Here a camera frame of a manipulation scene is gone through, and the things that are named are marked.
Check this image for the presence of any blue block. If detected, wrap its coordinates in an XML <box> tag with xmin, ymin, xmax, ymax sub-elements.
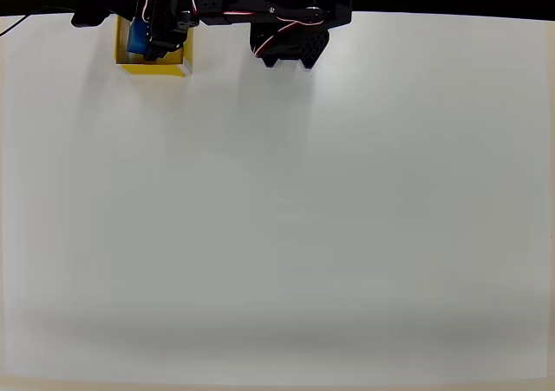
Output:
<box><xmin>127</xmin><ymin>17</ymin><xmax>152</xmax><ymax>56</ymax></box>

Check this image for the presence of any yellow open box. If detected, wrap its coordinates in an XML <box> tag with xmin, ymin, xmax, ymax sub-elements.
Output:
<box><xmin>114</xmin><ymin>14</ymin><xmax>194</xmax><ymax>79</ymax></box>

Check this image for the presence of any black webcam with white label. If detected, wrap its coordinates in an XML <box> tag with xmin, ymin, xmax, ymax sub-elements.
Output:
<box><xmin>70</xmin><ymin>0</ymin><xmax>116</xmax><ymax>29</ymax></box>

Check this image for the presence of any thin black cable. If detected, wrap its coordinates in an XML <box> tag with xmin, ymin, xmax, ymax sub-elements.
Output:
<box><xmin>0</xmin><ymin>5</ymin><xmax>75</xmax><ymax>37</ymax></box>

